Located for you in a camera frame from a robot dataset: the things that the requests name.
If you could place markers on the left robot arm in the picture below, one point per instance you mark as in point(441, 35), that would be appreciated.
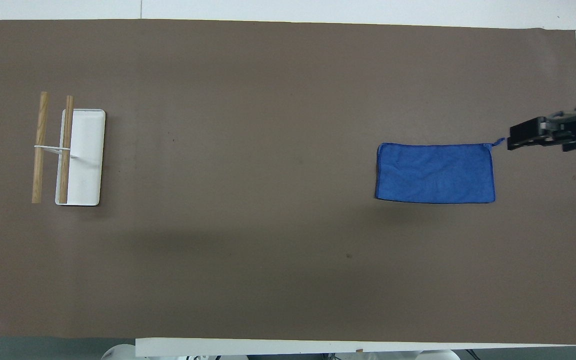
point(118, 353)

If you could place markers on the white rack with wooden bars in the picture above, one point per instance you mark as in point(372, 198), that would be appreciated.
point(87, 160)

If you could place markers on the blue towel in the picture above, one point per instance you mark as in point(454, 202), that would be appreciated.
point(435, 172)

